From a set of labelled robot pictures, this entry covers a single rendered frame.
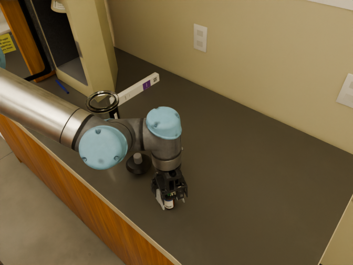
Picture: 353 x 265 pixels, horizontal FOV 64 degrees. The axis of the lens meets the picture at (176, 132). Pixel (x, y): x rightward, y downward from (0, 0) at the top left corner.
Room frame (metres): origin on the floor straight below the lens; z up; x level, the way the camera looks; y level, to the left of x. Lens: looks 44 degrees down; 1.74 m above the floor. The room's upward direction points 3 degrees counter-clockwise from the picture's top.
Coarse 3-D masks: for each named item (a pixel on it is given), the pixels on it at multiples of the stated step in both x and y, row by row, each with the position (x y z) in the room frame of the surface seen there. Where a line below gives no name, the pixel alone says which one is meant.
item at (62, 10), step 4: (52, 0) 1.16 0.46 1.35; (52, 4) 1.16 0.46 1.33; (56, 4) 1.14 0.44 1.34; (60, 4) 1.13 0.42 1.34; (52, 8) 1.15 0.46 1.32; (56, 8) 1.13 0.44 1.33; (60, 8) 1.12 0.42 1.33; (64, 8) 1.12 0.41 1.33; (60, 12) 1.12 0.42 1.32; (64, 12) 1.11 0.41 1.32
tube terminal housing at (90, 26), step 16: (64, 0) 1.04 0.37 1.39; (80, 0) 1.07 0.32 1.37; (96, 0) 1.15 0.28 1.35; (80, 16) 1.06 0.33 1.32; (96, 16) 1.11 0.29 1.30; (80, 32) 1.05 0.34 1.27; (96, 32) 1.09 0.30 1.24; (80, 48) 1.03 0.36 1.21; (96, 48) 1.08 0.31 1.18; (112, 48) 1.28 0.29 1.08; (96, 64) 1.07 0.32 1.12; (112, 64) 1.19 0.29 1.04; (64, 80) 1.20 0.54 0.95; (96, 80) 1.05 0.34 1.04; (112, 80) 1.11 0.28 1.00
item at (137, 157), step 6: (132, 156) 0.67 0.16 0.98; (138, 156) 0.64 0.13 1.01; (144, 156) 0.66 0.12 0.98; (126, 162) 0.65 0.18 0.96; (132, 162) 0.64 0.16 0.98; (138, 162) 0.63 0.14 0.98; (144, 162) 0.64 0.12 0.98; (150, 162) 0.64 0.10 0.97; (132, 168) 0.61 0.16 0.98; (138, 168) 0.61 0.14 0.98; (144, 168) 0.61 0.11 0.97; (138, 174) 0.61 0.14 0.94
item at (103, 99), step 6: (102, 90) 0.81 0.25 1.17; (108, 90) 0.80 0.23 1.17; (90, 96) 0.78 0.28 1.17; (96, 96) 0.79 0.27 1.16; (102, 96) 0.80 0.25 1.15; (108, 96) 0.79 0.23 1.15; (114, 96) 0.77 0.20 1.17; (90, 102) 0.76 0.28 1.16; (96, 102) 0.78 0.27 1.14; (102, 102) 0.79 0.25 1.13; (108, 102) 0.80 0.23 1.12; (114, 102) 0.74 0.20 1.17; (90, 108) 0.71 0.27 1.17; (96, 108) 0.71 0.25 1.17; (102, 108) 0.71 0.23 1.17; (108, 108) 0.71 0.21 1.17; (114, 108) 0.72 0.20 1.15; (96, 114) 0.71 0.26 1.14; (102, 114) 0.71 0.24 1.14; (108, 114) 0.71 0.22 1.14
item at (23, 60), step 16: (0, 0) 1.18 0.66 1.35; (16, 0) 1.21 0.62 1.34; (0, 16) 1.16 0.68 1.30; (16, 16) 1.20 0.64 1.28; (0, 32) 1.14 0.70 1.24; (16, 32) 1.18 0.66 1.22; (16, 48) 1.16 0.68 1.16; (32, 48) 1.20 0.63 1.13; (16, 64) 1.15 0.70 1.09; (32, 64) 1.18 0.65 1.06
